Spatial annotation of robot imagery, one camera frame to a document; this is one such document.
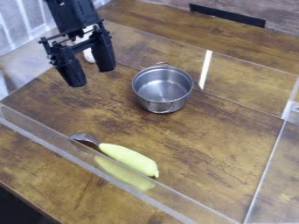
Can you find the black bar at back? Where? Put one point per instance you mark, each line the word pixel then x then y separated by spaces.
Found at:
pixel 247 20

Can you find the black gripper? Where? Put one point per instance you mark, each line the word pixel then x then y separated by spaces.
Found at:
pixel 61 47

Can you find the clear acrylic enclosure wall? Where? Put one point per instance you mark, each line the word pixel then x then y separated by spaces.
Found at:
pixel 181 207

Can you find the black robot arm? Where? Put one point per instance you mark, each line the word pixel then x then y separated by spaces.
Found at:
pixel 73 15

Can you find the red white toy mushroom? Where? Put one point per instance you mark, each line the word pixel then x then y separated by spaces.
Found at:
pixel 88 56

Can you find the green handled metal spoon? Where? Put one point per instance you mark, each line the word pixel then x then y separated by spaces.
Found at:
pixel 121 154

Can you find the small steel pot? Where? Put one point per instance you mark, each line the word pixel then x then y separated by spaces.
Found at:
pixel 161 88

